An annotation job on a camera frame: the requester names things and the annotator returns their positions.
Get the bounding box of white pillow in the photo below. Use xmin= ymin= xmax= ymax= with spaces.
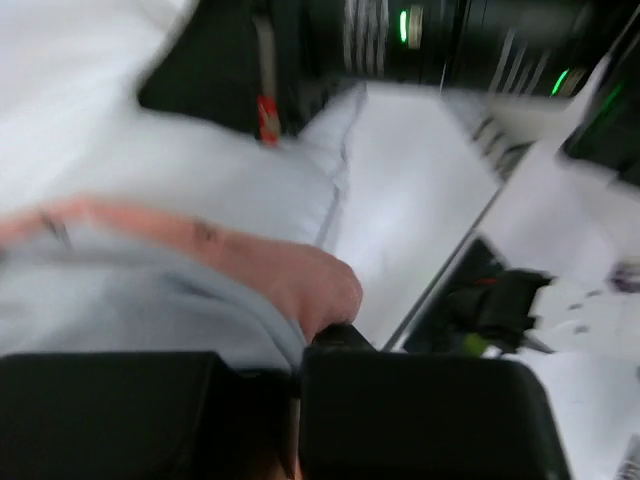
xmin=1 ymin=1 xmax=367 ymax=250

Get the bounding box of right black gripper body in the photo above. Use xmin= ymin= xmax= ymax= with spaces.
xmin=303 ymin=1 xmax=615 ymax=95

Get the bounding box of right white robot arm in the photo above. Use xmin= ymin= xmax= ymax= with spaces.
xmin=131 ymin=1 xmax=639 ymax=354

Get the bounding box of checkered orange grey pillowcase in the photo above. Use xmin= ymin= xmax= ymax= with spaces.
xmin=1 ymin=198 xmax=363 ymax=372

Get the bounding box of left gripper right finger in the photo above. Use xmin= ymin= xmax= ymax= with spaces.
xmin=298 ymin=342 xmax=570 ymax=479

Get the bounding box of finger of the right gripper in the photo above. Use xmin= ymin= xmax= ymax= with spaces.
xmin=137 ymin=1 xmax=307 ymax=142

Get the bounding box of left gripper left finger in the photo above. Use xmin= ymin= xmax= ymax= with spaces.
xmin=1 ymin=352 xmax=296 ymax=479

